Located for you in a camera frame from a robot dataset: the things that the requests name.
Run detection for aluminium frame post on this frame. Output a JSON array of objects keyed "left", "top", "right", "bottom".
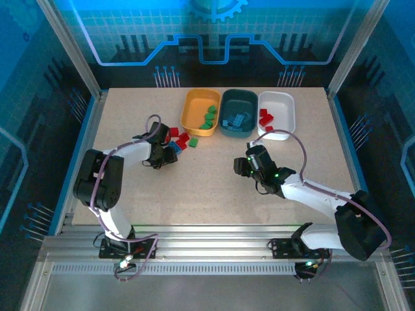
[
  {"left": 34, "top": 0, "right": 104, "bottom": 100},
  {"left": 325, "top": 0, "right": 392, "bottom": 98}
]

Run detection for wide aluminium base rail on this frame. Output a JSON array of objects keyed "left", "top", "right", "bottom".
[{"left": 38, "top": 223, "right": 395, "bottom": 264}]

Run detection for base connector with green light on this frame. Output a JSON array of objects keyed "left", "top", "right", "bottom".
[
  {"left": 118, "top": 253, "right": 136, "bottom": 270},
  {"left": 293, "top": 259, "right": 324, "bottom": 284}
]

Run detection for slotted metal cable strip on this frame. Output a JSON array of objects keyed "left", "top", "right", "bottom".
[{"left": 51, "top": 264, "right": 301, "bottom": 276}]

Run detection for blue table side rail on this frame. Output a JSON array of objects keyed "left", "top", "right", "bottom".
[
  {"left": 325, "top": 87, "right": 385, "bottom": 236},
  {"left": 48, "top": 90, "right": 110, "bottom": 236}
]

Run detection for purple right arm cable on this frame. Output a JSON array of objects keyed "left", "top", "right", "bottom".
[{"left": 254, "top": 129, "right": 392, "bottom": 250}]

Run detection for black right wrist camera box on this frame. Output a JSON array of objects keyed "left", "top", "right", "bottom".
[{"left": 233, "top": 157, "right": 251, "bottom": 178}]

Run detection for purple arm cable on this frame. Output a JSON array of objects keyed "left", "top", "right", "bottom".
[
  {"left": 89, "top": 113, "right": 162, "bottom": 282},
  {"left": 254, "top": 129, "right": 392, "bottom": 250}
]

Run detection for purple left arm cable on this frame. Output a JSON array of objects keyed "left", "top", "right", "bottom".
[{"left": 89, "top": 113, "right": 162, "bottom": 282}]

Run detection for orange plastic container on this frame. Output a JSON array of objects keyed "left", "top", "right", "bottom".
[{"left": 180, "top": 88, "right": 222, "bottom": 137}]

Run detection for teal plastic container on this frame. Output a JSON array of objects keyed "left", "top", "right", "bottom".
[{"left": 219, "top": 89, "right": 259, "bottom": 139}]

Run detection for white plastic container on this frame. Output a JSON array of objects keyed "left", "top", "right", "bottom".
[{"left": 257, "top": 91, "right": 296, "bottom": 141}]

